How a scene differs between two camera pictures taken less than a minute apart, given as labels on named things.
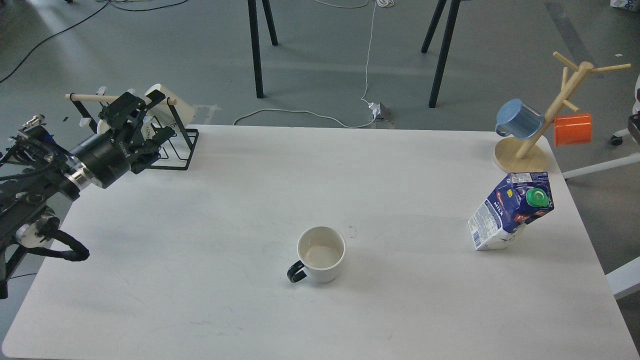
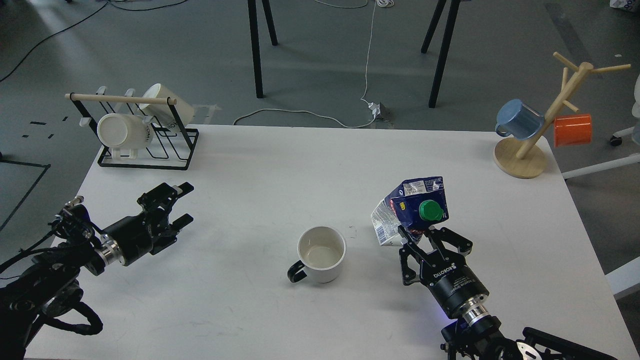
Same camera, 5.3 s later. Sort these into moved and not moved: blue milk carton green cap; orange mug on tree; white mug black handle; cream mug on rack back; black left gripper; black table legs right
Moved: black left gripper; blue milk carton green cap
Not moved: black table legs right; orange mug on tree; white mug black handle; cream mug on rack back
